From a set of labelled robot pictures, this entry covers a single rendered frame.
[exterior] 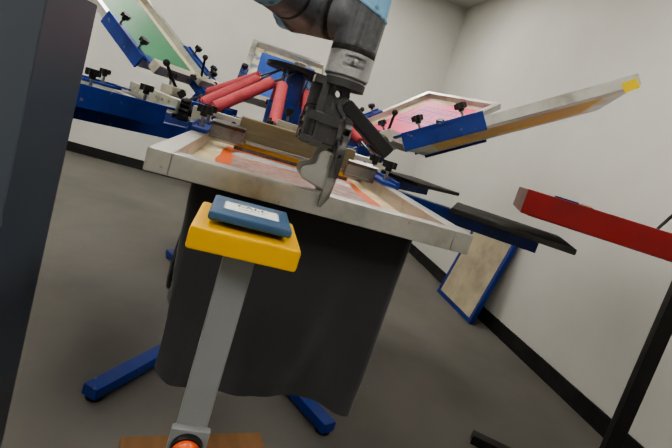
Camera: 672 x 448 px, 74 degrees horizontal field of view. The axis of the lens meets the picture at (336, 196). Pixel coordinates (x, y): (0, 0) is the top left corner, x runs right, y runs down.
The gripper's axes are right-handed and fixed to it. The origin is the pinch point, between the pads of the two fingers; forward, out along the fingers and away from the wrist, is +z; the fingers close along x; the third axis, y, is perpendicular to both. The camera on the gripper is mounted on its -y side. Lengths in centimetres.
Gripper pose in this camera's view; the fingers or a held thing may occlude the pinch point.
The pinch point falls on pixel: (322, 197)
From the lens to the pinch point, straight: 77.5
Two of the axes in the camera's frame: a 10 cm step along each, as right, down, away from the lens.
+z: -2.9, 9.5, 1.4
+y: -9.4, -2.6, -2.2
